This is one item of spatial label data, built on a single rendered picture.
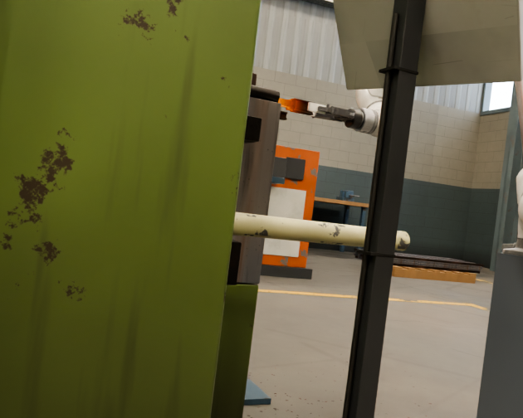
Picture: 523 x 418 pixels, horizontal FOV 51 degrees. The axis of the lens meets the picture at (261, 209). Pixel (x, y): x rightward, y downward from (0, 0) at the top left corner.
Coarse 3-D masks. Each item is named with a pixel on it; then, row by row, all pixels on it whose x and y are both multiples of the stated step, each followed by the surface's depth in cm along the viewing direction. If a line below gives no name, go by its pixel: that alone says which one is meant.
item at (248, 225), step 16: (240, 224) 104; (256, 224) 106; (272, 224) 108; (288, 224) 109; (304, 224) 111; (320, 224) 113; (336, 224) 115; (288, 240) 111; (304, 240) 112; (320, 240) 113; (336, 240) 114; (352, 240) 116; (400, 240) 121
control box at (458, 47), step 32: (352, 0) 103; (384, 0) 99; (448, 0) 92; (480, 0) 89; (512, 0) 86; (352, 32) 106; (384, 32) 102; (448, 32) 94; (480, 32) 91; (512, 32) 88; (352, 64) 109; (384, 64) 104; (448, 64) 97; (480, 64) 93; (512, 64) 90
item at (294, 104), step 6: (282, 102) 186; (288, 102) 187; (294, 102) 187; (300, 102) 189; (306, 102) 190; (312, 102) 191; (288, 108) 188; (294, 108) 187; (300, 108) 189; (306, 108) 191; (306, 114) 193; (312, 114) 191
